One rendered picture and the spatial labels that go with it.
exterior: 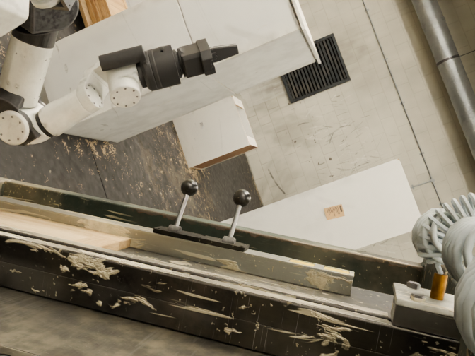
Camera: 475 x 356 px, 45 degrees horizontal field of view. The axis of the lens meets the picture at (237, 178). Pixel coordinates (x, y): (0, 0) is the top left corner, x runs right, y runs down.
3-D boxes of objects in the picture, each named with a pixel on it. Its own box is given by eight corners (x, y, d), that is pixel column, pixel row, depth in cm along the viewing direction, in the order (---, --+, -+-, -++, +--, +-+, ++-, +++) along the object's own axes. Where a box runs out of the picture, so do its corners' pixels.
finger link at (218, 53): (239, 55, 128) (212, 62, 127) (236, 41, 126) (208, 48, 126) (240, 57, 126) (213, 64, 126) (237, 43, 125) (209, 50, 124)
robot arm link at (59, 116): (85, 120, 124) (17, 161, 129) (101, 109, 134) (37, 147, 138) (57, 77, 121) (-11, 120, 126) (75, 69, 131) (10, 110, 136)
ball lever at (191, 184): (166, 236, 123) (185, 182, 129) (183, 240, 122) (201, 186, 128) (162, 229, 120) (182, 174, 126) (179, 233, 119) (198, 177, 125)
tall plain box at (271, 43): (90, 78, 463) (293, -12, 425) (112, 147, 457) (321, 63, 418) (22, 51, 376) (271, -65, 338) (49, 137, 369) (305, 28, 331)
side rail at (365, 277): (11, 218, 162) (17, 180, 161) (413, 308, 137) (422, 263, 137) (-3, 220, 156) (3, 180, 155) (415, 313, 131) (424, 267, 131)
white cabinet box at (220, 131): (185, 123, 678) (241, 101, 662) (201, 169, 672) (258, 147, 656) (172, 119, 634) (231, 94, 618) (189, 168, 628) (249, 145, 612)
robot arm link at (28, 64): (-27, 130, 126) (-2, 34, 119) (2, 116, 138) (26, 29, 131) (22, 151, 127) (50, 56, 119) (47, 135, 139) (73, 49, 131)
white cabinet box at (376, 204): (193, 234, 564) (396, 162, 520) (212, 291, 558) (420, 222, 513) (171, 239, 506) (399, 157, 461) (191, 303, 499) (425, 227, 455)
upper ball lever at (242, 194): (220, 248, 121) (236, 192, 126) (237, 252, 120) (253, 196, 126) (217, 241, 117) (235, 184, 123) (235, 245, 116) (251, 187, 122)
